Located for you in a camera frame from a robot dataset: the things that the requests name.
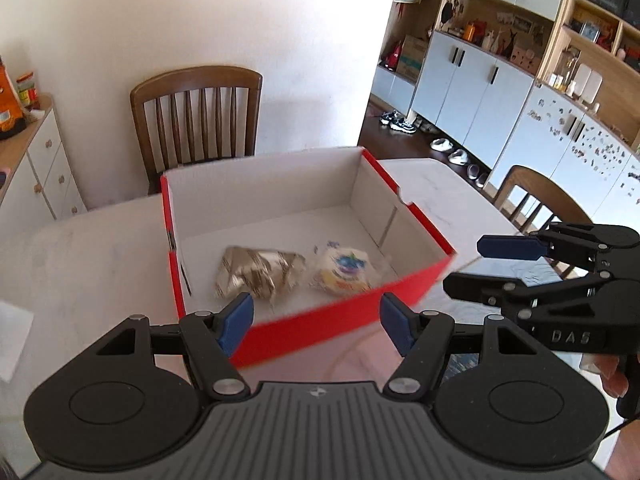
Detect white storage canisters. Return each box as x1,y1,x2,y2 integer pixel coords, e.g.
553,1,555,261
569,66,602,102

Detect brown cardboard carton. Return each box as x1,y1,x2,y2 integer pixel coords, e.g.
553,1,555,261
397,35,429,81

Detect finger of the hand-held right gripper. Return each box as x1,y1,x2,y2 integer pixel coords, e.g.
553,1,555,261
443,270,615,322
476,222,640,274

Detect red bag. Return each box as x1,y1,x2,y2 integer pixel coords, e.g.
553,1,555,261
381,40,404,71

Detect white patterned desktop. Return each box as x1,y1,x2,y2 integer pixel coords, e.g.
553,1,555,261
0,157,601,480

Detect person's right hand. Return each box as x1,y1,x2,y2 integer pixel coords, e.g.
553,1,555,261
580,353,631,397

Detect brown wooden chair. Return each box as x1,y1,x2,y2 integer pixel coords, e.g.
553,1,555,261
129,65,264,196
492,165,608,281

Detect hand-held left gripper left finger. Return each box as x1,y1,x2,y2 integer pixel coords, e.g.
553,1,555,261
85,292,256,402

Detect gold foil snack packet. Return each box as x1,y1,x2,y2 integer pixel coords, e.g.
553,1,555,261
215,246,307,307

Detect white round snack packet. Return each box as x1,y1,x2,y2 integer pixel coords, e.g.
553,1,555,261
307,241,392,297

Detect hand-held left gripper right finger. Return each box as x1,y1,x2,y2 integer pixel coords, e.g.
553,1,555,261
378,292,550,402

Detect white stickered cabinet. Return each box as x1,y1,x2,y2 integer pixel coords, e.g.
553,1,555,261
487,84,640,223

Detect white sideboard with drawers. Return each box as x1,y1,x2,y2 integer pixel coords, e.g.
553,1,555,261
0,94,89,222

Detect pair of dark sneakers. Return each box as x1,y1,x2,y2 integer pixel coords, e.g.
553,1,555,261
379,110,419,134

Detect white two-door cabinet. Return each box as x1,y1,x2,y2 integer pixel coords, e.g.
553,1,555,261
410,30,537,182

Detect red cardboard box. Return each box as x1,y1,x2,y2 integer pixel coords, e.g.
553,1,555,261
160,146,457,368

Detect red-lidded jar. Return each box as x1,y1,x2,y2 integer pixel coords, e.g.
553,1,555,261
16,72,41,111

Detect orange snack bag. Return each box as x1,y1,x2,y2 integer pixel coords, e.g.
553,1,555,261
0,57,27,141

